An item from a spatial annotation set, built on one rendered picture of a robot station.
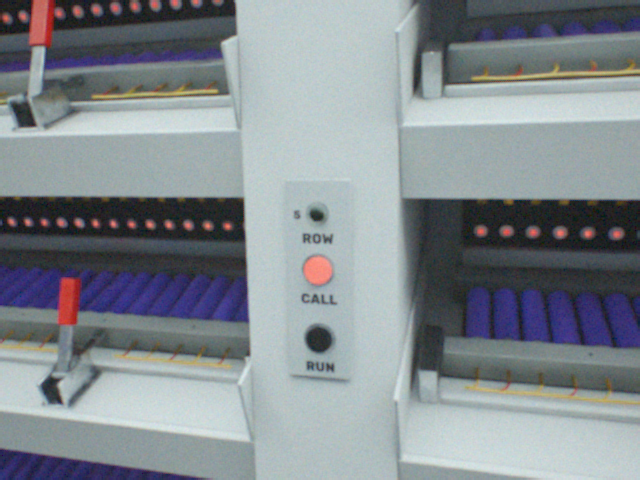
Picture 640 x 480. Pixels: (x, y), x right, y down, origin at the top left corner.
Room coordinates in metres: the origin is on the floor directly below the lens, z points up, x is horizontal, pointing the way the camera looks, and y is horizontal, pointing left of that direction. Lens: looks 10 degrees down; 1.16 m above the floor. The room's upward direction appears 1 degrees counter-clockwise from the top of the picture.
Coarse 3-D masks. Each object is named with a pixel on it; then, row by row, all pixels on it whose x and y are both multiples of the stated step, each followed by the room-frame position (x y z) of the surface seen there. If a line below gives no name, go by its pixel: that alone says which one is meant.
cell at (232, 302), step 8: (240, 280) 0.51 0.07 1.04; (232, 288) 0.49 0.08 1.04; (240, 288) 0.49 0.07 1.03; (248, 288) 0.50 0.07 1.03; (224, 296) 0.49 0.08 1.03; (232, 296) 0.48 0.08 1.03; (240, 296) 0.49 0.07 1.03; (224, 304) 0.47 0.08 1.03; (232, 304) 0.47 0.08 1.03; (240, 304) 0.48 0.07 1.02; (216, 312) 0.46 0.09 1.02; (224, 312) 0.46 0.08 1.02; (232, 312) 0.47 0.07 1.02; (224, 320) 0.45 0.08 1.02; (232, 320) 0.46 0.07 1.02
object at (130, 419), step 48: (0, 240) 0.61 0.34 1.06; (48, 240) 0.59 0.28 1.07; (96, 240) 0.57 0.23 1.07; (144, 240) 0.56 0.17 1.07; (192, 240) 0.55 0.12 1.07; (240, 240) 0.54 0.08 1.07; (0, 384) 0.43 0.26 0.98; (96, 384) 0.42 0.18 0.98; (144, 384) 0.42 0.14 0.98; (192, 384) 0.41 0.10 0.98; (240, 384) 0.34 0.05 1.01; (0, 432) 0.42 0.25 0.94; (48, 432) 0.40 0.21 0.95; (96, 432) 0.39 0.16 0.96; (144, 432) 0.37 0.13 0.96; (192, 432) 0.36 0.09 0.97; (240, 432) 0.36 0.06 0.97
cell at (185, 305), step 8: (200, 280) 0.51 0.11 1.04; (208, 280) 0.52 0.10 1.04; (192, 288) 0.50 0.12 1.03; (200, 288) 0.50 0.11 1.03; (184, 296) 0.49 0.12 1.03; (192, 296) 0.49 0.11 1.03; (200, 296) 0.50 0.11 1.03; (176, 304) 0.48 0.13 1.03; (184, 304) 0.48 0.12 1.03; (192, 304) 0.48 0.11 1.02; (176, 312) 0.47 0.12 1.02; (184, 312) 0.47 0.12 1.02
